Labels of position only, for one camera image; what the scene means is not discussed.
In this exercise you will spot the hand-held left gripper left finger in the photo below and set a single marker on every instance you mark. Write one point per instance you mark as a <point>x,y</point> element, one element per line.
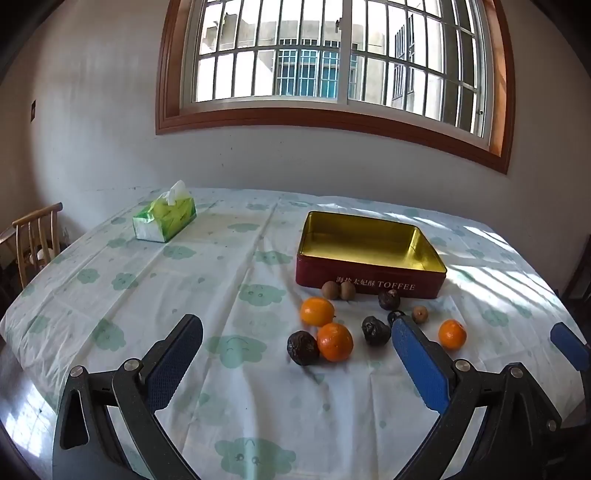
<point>178,364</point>

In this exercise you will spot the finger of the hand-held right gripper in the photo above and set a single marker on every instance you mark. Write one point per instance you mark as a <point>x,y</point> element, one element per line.
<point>569,347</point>

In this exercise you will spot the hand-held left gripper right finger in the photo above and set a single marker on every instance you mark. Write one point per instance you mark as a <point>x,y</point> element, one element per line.
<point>418,364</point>

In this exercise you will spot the orange mandarin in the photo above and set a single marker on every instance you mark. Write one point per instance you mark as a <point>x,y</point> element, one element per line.
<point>452,334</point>
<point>334,341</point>
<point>317,311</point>

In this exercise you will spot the small brown longan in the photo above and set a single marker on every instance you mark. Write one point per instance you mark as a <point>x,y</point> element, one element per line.
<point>419,314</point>
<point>347,290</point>
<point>330,289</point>

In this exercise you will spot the shrivelled dark fruit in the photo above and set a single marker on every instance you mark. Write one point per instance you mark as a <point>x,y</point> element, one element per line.
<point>375,329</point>

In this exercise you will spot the dark passion fruit brown patch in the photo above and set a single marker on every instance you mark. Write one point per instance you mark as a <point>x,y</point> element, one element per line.
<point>389,299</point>

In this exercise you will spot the red and gold tin box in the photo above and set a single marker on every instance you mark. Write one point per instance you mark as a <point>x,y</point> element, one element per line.
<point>364,277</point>

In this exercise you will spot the large wrinkled dark passion fruit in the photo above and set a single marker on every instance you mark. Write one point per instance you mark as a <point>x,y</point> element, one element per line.
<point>303,348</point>

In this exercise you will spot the green tissue pack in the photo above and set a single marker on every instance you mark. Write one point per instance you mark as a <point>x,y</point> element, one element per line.
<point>166,217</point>

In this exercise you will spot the light wooden chair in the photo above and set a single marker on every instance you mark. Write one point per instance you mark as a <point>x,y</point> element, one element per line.
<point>39,213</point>

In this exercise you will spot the wooden framed barred window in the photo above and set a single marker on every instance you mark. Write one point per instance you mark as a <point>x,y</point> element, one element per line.
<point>323,117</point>

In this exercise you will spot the dark wall switch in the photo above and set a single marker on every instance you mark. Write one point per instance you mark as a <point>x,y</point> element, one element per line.
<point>33,110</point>

